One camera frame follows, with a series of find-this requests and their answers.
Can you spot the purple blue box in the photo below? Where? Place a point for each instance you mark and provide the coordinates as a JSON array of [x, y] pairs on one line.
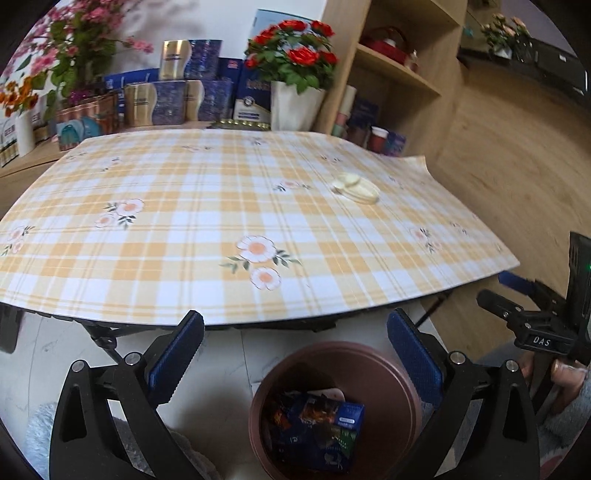
[[396, 144]]

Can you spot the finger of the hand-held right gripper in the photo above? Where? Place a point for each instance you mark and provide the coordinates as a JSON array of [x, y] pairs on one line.
[[515, 280], [496, 302]]

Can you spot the dark blue white label box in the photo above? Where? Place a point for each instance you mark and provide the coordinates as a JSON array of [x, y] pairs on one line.
[[251, 104]]

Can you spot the long blue box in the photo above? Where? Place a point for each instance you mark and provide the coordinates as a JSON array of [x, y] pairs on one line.
[[131, 76]]

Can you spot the plain dark blue box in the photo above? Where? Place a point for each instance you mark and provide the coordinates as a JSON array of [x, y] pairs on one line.
[[231, 69]]

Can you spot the pink rose pot plant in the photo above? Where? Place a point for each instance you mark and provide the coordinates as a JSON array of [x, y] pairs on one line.
[[503, 32]]

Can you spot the blue coffee box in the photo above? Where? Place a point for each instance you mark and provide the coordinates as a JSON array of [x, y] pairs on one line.
[[304, 454]]

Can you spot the dark foil snack wrapper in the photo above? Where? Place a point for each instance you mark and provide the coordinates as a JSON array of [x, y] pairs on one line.
[[304, 410]]

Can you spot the small bottle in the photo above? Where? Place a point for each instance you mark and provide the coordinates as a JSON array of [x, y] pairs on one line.
[[414, 61]]

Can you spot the black low cabinet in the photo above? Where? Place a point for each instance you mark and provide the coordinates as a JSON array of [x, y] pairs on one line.
[[554, 64]]

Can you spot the grey fluffy rug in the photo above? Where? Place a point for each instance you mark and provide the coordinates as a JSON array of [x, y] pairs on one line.
[[41, 434]]

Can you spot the red rose plant white pot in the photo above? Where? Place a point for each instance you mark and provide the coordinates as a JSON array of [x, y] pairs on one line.
[[295, 108]]

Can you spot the pink paper cup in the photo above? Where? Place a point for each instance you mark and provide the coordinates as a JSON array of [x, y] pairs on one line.
[[342, 117]]

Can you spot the wooden shelf unit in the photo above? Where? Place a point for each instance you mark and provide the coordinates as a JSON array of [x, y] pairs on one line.
[[392, 76]]

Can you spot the blue gold gift box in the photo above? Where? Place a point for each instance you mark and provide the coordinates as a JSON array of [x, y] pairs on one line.
[[210, 101], [191, 60], [154, 104]]

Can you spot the person's right hand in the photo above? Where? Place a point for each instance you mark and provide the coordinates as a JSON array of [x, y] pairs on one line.
[[570, 378]]

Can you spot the orange flower bunch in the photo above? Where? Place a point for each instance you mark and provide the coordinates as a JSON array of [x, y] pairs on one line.
[[18, 97]]

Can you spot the large cream round lid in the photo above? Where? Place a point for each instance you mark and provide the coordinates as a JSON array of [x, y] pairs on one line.
[[364, 194]]

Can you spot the pink blossom plant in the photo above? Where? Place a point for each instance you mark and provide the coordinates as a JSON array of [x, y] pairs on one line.
[[78, 41]]

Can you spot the beige paper cup stack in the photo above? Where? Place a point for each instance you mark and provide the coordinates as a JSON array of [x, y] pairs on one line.
[[349, 99]]

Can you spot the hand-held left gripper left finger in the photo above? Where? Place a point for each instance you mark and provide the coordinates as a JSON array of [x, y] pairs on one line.
[[178, 355]]

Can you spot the purple flower bunch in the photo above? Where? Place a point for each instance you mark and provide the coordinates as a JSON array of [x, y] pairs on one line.
[[85, 98]]

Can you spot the gold blister tray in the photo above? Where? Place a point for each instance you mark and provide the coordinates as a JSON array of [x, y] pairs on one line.
[[240, 123]]

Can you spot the green paper cup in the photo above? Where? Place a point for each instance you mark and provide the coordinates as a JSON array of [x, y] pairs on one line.
[[340, 130]]

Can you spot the brown round waste bin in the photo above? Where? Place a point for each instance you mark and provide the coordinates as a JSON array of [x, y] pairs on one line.
[[392, 415]]

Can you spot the red cup white lining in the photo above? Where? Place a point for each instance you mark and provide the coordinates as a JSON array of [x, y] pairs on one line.
[[377, 141]]

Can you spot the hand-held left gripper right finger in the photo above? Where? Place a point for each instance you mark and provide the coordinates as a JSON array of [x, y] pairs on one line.
[[413, 357]]

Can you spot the person's right forearm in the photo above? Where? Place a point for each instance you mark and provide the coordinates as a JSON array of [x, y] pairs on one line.
[[568, 438]]

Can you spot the blue printed box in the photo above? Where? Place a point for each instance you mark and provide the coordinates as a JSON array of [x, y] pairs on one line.
[[364, 113]]

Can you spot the small cream round lid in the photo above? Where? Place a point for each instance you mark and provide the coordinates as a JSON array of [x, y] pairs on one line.
[[345, 181]]

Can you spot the blue white carton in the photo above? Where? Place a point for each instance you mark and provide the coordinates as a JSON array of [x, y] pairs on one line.
[[268, 18]]

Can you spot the yellow checkered floral tablecloth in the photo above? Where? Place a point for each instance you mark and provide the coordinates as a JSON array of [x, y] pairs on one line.
[[184, 207]]

